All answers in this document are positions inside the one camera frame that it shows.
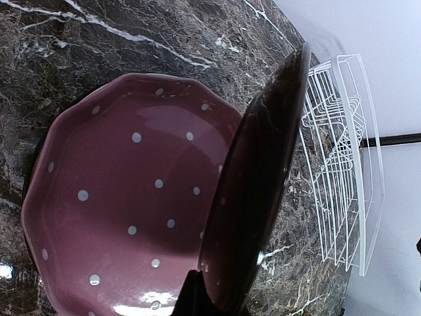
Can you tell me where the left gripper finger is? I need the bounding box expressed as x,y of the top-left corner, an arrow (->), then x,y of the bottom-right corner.
172,270 -> 233,316

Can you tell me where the red floral plate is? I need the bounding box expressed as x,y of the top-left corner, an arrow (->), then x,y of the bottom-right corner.
198,43 -> 311,315

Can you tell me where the pink dotted scalloped plate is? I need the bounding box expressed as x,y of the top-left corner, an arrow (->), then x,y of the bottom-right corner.
22,73 -> 241,315

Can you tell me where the white wire dish rack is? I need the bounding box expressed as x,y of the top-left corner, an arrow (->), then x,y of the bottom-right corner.
299,53 -> 385,276

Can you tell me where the black right frame post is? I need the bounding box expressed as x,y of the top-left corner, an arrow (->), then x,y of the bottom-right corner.
360,133 -> 421,148

